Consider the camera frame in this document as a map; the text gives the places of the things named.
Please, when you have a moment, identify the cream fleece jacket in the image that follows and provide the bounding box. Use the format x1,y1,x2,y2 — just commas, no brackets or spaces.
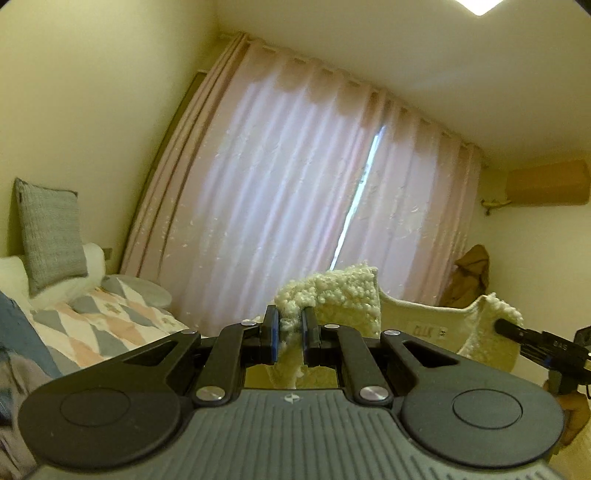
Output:
268,262,525,391

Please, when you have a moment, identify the pink grey patterned quilt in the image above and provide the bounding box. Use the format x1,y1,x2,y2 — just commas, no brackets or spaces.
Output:
18,273,191,370

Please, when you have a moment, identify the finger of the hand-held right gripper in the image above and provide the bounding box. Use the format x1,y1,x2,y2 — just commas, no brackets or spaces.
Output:
493,318,525,343

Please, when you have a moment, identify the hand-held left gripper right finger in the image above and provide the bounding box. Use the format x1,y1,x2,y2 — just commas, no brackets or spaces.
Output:
301,306,468,407

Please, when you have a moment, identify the ceiling light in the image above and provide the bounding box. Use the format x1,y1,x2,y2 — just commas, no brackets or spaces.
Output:
455,0,506,17

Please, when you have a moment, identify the grey knitted pillow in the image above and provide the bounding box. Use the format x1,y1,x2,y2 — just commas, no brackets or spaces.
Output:
13,178,89,297

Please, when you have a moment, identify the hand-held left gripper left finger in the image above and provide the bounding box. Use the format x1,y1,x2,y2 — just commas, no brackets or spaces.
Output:
108,305,280,407

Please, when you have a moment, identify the blue blanket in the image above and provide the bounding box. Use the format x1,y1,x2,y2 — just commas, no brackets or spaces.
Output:
0,291,63,416

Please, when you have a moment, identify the brown hanging coat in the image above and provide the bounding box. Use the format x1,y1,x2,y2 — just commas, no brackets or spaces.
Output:
438,244,491,310

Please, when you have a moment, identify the white pillow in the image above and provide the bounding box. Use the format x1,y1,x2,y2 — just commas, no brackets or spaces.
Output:
0,243,108,310

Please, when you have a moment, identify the small wall hook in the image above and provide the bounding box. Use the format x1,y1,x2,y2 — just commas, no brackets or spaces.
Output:
480,198,512,216

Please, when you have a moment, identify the covered wall air conditioner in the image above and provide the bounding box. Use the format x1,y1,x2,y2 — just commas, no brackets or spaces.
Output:
505,160,591,206

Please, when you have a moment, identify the pink sheer curtain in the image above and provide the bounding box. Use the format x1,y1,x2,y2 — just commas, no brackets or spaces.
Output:
119,31,485,342

